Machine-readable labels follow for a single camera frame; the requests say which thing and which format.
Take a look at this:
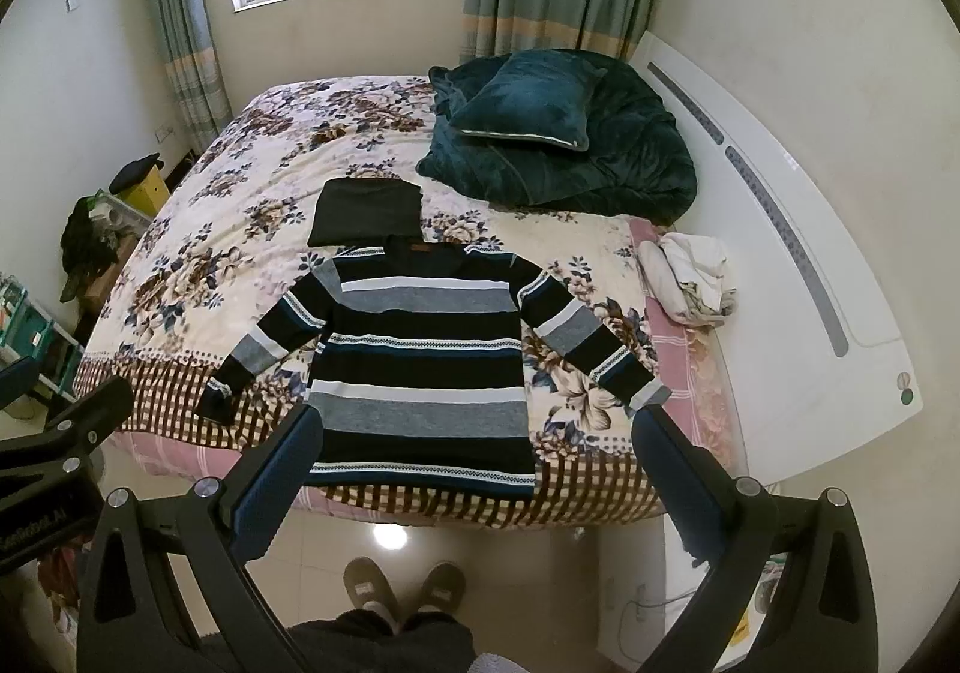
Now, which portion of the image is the striped navy grey sweater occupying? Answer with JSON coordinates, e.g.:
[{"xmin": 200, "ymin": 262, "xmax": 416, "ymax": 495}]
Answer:
[{"xmin": 197, "ymin": 238, "xmax": 669, "ymax": 499}]

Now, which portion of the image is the dark clothes pile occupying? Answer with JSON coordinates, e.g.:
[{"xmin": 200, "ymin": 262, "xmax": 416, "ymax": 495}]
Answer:
[{"xmin": 60, "ymin": 197, "xmax": 119, "ymax": 302}]

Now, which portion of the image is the teal plastic crate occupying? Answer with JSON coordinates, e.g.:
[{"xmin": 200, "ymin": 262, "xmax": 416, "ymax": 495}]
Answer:
[{"xmin": 2, "ymin": 274, "xmax": 85, "ymax": 403}]

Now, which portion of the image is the white bedside cabinet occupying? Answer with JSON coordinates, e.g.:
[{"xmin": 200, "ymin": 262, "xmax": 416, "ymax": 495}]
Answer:
[{"xmin": 595, "ymin": 483, "xmax": 783, "ymax": 673}]

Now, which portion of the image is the left grey slipper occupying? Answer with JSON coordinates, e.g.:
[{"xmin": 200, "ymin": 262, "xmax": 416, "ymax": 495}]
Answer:
[{"xmin": 343, "ymin": 558, "xmax": 400, "ymax": 629}]

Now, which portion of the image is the grey slipper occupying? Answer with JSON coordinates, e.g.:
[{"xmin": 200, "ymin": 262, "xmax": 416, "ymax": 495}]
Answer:
[
  {"xmin": 343, "ymin": 558, "xmax": 400, "ymax": 629},
  {"xmin": 413, "ymin": 563, "xmax": 467, "ymax": 614}
]

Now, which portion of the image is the white bed headboard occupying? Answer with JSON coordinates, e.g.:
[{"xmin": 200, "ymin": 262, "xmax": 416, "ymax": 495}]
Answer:
[{"xmin": 631, "ymin": 33, "xmax": 923, "ymax": 485}]

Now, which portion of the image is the floral plaid bed blanket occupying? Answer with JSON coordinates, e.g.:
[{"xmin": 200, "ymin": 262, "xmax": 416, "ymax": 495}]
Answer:
[{"xmin": 75, "ymin": 77, "xmax": 661, "ymax": 528}]

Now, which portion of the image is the right grey slipper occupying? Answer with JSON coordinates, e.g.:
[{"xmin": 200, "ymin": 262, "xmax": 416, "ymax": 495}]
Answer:
[{"xmin": 413, "ymin": 563, "xmax": 467, "ymax": 614}]

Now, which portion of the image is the yellow box with black cap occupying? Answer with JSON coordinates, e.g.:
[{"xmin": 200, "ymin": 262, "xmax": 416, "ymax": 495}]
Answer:
[{"xmin": 109, "ymin": 153, "xmax": 171, "ymax": 218}]

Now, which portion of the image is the crumpled white cloth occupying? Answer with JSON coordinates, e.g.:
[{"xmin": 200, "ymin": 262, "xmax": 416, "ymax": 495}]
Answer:
[{"xmin": 636, "ymin": 233, "xmax": 737, "ymax": 329}]

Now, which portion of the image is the folded black garment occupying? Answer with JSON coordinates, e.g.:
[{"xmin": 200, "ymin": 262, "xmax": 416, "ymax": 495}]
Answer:
[{"xmin": 308, "ymin": 178, "xmax": 423, "ymax": 247}]

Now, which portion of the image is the green striped left curtain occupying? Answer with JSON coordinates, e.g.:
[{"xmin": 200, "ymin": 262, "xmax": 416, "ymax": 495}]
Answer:
[{"xmin": 148, "ymin": 0, "xmax": 233, "ymax": 153}]

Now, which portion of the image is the dark teal velvet pillow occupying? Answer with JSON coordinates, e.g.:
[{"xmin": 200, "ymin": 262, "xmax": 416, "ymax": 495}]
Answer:
[{"xmin": 451, "ymin": 49, "xmax": 607, "ymax": 153}]

